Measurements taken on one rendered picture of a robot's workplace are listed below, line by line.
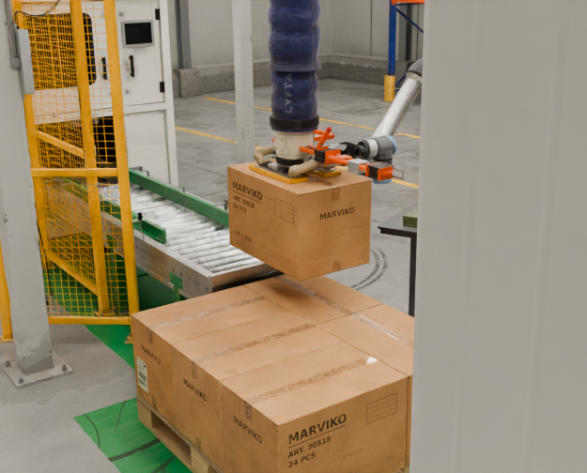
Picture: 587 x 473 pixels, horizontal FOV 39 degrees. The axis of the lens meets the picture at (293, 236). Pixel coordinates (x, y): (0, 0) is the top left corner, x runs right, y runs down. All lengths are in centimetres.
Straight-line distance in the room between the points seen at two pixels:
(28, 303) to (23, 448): 83
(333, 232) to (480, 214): 332
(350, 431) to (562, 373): 279
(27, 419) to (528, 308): 394
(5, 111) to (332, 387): 210
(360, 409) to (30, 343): 206
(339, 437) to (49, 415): 166
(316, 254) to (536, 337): 331
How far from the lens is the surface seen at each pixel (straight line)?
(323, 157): 361
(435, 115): 39
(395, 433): 331
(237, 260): 448
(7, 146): 427
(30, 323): 454
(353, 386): 315
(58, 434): 408
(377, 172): 336
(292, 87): 370
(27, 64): 420
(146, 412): 397
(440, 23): 38
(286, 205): 361
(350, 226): 374
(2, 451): 403
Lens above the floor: 203
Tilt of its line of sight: 18 degrees down
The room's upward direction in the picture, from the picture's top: 1 degrees counter-clockwise
